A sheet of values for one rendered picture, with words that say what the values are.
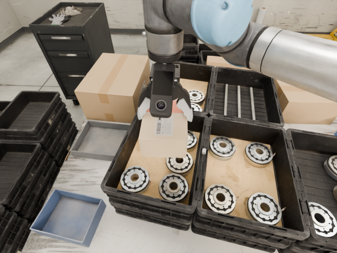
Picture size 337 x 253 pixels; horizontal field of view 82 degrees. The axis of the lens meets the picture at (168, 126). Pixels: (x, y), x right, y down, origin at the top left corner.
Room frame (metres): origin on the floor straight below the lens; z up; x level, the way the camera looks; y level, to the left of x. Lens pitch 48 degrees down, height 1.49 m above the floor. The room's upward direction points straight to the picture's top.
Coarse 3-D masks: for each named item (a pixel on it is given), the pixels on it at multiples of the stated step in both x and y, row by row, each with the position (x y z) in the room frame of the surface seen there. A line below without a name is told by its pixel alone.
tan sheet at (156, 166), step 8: (136, 144) 0.50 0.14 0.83; (136, 152) 0.46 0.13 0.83; (192, 152) 0.46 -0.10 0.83; (136, 160) 0.42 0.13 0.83; (144, 160) 0.42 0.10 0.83; (152, 160) 0.42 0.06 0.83; (160, 160) 0.42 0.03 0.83; (152, 168) 0.38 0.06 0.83; (160, 168) 0.38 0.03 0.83; (192, 168) 0.38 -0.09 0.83; (152, 176) 0.35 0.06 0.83; (160, 176) 0.35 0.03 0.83; (184, 176) 0.35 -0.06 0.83; (192, 176) 0.35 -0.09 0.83; (120, 184) 0.32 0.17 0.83; (152, 184) 0.32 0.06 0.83; (144, 192) 0.29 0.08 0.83; (152, 192) 0.29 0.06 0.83
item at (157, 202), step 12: (132, 120) 0.54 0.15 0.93; (204, 120) 0.54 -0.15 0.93; (204, 132) 0.49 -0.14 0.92; (120, 144) 0.42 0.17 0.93; (204, 144) 0.42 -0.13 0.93; (108, 168) 0.32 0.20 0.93; (108, 192) 0.25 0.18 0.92; (120, 192) 0.24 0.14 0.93; (132, 192) 0.24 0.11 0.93; (156, 204) 0.21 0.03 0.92; (168, 204) 0.21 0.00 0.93; (180, 204) 0.21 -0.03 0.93; (192, 204) 0.21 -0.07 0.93
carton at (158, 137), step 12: (144, 120) 0.35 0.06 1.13; (156, 120) 0.35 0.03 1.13; (168, 120) 0.35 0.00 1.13; (180, 120) 0.35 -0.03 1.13; (144, 132) 0.31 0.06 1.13; (156, 132) 0.31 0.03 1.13; (168, 132) 0.31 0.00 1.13; (180, 132) 0.31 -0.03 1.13; (144, 144) 0.29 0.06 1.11; (156, 144) 0.29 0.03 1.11; (168, 144) 0.29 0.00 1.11; (180, 144) 0.29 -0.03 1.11; (144, 156) 0.29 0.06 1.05; (156, 156) 0.29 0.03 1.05; (168, 156) 0.29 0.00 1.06; (180, 156) 0.29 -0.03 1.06
